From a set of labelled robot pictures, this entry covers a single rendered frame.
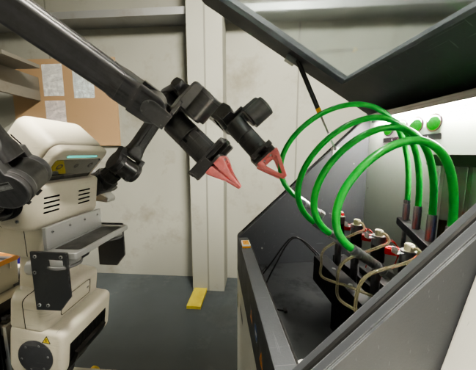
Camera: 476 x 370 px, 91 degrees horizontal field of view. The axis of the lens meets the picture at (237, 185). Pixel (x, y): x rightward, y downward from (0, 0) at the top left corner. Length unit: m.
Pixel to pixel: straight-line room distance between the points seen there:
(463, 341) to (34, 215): 0.88
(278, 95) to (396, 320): 2.14
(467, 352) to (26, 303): 0.94
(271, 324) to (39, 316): 0.64
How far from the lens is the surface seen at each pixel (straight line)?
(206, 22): 2.35
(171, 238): 2.62
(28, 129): 0.80
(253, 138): 0.63
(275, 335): 0.53
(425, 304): 0.44
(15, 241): 0.91
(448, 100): 0.84
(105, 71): 0.51
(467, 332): 0.48
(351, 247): 0.47
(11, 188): 0.62
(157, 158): 2.51
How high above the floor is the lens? 1.29
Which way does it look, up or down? 8 degrees down
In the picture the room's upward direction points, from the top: straight up
